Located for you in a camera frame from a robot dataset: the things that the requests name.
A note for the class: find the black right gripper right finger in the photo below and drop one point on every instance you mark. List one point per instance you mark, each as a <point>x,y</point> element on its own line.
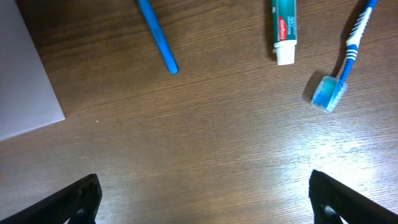
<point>334,202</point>

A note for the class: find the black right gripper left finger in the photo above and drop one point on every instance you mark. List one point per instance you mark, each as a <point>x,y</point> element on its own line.
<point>76,203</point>

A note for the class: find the blue white toothbrush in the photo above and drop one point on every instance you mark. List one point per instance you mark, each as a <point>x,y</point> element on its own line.
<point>330,90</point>

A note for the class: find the blue disposable razor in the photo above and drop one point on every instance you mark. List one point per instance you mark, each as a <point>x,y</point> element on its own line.
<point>158,34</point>

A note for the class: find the Colgate toothpaste tube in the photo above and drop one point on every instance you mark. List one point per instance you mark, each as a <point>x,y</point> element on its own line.
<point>284,16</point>

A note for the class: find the pink cardboard box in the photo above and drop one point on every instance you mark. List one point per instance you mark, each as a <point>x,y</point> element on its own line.
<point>28,101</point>

